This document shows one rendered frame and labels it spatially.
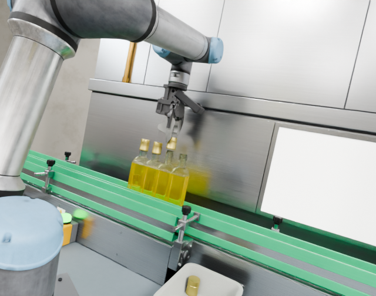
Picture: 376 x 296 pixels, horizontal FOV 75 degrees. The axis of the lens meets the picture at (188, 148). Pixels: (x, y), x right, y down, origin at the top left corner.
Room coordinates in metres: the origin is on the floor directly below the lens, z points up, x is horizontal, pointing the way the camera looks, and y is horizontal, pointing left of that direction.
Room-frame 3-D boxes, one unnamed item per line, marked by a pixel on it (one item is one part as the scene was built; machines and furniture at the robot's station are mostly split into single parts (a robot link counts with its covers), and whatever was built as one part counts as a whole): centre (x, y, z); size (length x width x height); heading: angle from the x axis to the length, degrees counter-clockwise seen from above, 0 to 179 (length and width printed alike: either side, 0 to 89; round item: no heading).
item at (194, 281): (0.68, -0.09, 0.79); 0.04 x 0.04 x 0.04
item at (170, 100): (0.92, 0.09, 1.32); 0.09 x 0.08 x 0.12; 64
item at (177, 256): (0.75, -0.05, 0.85); 0.09 x 0.04 x 0.07; 156
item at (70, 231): (0.84, 0.38, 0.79); 0.07 x 0.07 x 0.07; 66
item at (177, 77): (0.92, 0.08, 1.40); 0.08 x 0.08 x 0.05
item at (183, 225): (0.73, -0.04, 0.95); 0.17 x 0.03 x 0.12; 156
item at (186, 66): (0.92, 0.08, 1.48); 0.09 x 0.08 x 0.11; 154
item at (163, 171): (0.91, 0.06, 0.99); 0.06 x 0.06 x 0.21; 67
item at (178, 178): (0.89, 0.01, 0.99); 0.06 x 0.06 x 0.21; 65
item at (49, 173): (0.93, 0.53, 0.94); 0.07 x 0.04 x 0.13; 156
